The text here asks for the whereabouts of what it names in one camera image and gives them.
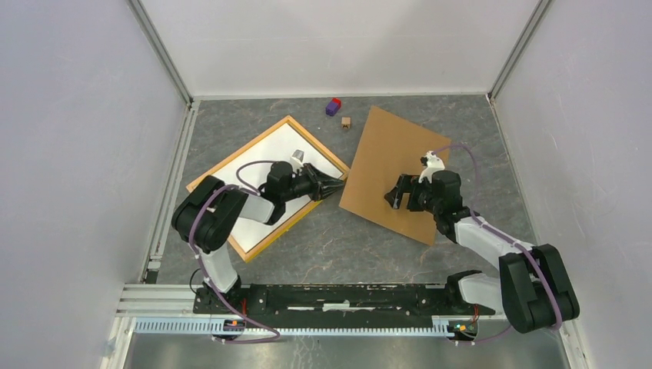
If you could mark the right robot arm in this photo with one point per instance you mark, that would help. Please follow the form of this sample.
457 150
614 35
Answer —
532 289

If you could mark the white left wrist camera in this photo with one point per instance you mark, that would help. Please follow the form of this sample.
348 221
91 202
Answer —
297 158

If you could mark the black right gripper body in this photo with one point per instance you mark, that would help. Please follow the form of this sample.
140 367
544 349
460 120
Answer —
419 197

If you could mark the wooden letter cube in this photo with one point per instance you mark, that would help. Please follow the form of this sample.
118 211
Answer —
346 122

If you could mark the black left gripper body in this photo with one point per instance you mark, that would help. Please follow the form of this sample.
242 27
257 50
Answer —
306 184

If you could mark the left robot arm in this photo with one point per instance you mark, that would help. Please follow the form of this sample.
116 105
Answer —
208 215

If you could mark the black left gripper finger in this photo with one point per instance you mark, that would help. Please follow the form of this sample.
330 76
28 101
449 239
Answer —
326 189
321 179

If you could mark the yellow wooden picture frame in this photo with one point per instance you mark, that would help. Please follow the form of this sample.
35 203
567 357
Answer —
250 164

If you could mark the brown cardboard backing board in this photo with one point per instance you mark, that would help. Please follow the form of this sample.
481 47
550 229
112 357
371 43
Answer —
389 147

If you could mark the aluminium rail frame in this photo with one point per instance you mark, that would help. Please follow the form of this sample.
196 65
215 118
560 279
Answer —
388 236

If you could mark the purple and red block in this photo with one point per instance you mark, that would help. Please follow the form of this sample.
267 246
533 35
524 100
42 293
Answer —
333 107

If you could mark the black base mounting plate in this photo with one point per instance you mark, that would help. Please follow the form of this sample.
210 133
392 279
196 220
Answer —
323 306

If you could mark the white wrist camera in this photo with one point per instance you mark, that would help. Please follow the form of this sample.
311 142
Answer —
431 163
297 158

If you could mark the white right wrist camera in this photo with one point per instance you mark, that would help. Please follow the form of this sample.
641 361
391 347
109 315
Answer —
431 163

